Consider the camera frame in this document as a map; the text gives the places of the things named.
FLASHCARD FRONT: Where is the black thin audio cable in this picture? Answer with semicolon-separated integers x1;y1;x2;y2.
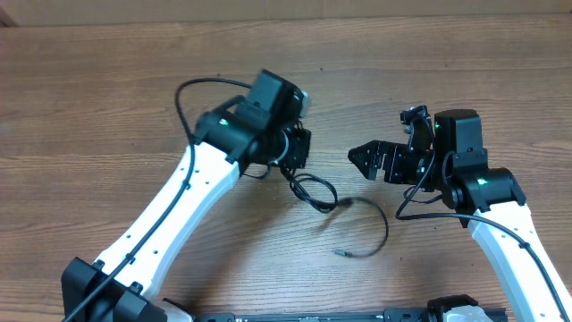
333;196;390;259

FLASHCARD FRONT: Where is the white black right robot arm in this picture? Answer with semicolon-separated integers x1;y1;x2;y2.
348;106;571;321

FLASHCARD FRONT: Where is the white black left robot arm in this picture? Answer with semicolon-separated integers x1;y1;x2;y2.
61;70;311;321

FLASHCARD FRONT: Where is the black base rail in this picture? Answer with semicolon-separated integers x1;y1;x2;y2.
160;293;509;322

